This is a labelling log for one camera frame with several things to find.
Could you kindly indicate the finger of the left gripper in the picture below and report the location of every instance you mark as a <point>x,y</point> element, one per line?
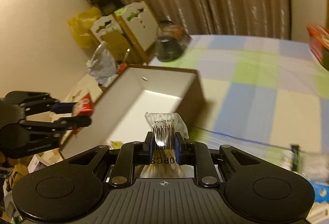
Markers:
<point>60,126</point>
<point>32,102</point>

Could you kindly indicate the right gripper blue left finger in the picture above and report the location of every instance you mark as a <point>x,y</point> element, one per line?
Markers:
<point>132,154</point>

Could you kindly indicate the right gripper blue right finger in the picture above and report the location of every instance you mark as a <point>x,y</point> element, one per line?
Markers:
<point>196,154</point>

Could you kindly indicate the cotton swab bag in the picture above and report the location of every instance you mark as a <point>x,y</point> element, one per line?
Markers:
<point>163,164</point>

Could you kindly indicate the dark green lip gel tube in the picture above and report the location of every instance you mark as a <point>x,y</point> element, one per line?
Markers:
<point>295,149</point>

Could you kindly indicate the blue toothpaste tube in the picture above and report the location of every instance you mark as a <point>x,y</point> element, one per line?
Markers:
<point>321,189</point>

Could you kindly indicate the red snack packet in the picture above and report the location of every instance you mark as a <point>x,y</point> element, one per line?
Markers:
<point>84,107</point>

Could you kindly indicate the crumpled silver foil bag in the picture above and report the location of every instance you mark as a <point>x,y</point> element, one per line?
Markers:
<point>102,66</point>

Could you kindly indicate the yellow plastic bag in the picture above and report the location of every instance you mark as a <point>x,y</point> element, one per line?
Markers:
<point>80,25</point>

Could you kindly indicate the checked tablecloth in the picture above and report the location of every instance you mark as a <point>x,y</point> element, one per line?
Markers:
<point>262,95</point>

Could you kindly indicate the dark glass jar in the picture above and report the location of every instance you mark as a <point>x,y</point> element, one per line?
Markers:
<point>171,42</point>

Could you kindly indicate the white carved chair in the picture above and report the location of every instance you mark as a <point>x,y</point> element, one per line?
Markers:
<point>133,27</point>

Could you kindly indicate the red instant noodle bowl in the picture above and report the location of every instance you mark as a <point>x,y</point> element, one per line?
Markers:
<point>318,44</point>

